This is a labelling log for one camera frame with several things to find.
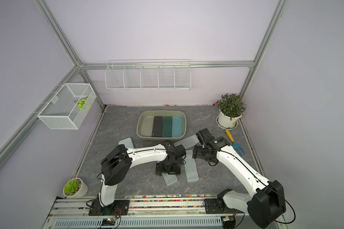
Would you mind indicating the white wire wall shelf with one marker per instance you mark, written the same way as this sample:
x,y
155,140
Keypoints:
x,y
148,75

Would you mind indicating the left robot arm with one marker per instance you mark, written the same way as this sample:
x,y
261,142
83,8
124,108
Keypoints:
x,y
115,166

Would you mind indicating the pale white pencil case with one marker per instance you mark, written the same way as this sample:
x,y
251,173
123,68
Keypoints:
x,y
127,142

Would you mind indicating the frosted white pencil case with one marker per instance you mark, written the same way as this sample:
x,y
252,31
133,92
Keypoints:
x,y
169,179
190,167
188,142

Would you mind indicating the aluminium front rail frame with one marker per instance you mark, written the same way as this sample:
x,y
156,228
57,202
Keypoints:
x,y
144,212

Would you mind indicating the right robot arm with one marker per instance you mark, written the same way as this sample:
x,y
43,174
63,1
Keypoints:
x,y
264,201

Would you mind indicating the dark green pencil case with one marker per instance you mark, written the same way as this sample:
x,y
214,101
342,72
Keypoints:
x,y
167,126

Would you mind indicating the white mesh wall basket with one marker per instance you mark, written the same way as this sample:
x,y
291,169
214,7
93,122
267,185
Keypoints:
x,y
61,112

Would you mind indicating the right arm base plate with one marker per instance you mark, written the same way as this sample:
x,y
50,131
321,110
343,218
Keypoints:
x,y
217,206

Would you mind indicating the light blue pencil case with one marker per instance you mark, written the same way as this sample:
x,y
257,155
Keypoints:
x,y
177,126

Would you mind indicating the grey-green plastic storage box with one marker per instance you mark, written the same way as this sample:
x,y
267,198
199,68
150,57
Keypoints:
x,y
145,124

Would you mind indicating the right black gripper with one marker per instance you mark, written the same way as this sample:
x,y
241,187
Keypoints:
x,y
197,153

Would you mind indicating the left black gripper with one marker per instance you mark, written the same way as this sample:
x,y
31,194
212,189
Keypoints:
x,y
176,170

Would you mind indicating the green leaf toy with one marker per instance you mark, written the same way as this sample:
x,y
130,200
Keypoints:
x,y
82,103

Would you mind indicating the potted green plant white pot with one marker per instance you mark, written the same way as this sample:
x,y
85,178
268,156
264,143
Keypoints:
x,y
231,108

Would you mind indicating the small succulent white pot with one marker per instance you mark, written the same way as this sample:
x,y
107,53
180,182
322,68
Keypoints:
x,y
75,188

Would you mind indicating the yellow blue garden fork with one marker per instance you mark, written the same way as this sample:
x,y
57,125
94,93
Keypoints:
x,y
237,147

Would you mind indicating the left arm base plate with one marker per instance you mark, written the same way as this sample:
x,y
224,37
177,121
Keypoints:
x,y
109,207

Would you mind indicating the black pencil case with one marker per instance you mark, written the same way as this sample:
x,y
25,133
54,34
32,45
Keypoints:
x,y
168,145
157,126

